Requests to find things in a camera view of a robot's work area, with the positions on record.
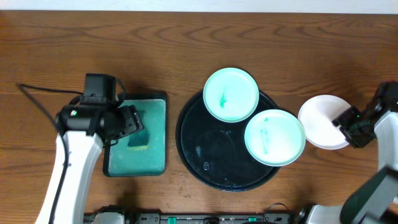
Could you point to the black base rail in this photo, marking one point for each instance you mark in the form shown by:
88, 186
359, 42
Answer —
283, 217

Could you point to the mint plate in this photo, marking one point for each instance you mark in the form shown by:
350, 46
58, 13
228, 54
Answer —
275, 138
231, 95

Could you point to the black rectangular tray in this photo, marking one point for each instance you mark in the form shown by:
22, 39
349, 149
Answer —
119, 161

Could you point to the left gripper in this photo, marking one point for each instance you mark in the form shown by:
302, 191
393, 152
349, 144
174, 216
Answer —
130, 121

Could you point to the white plate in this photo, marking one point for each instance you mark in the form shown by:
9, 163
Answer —
316, 116

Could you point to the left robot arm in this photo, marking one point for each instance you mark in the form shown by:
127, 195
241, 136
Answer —
83, 131

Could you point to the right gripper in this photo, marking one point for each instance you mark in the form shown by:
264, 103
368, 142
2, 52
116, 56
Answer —
344, 121

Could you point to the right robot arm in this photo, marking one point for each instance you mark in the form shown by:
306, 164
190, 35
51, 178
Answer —
370, 203

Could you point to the round black tray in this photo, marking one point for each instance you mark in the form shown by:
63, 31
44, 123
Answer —
215, 152

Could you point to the green sponge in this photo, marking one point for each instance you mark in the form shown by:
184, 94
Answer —
139, 140

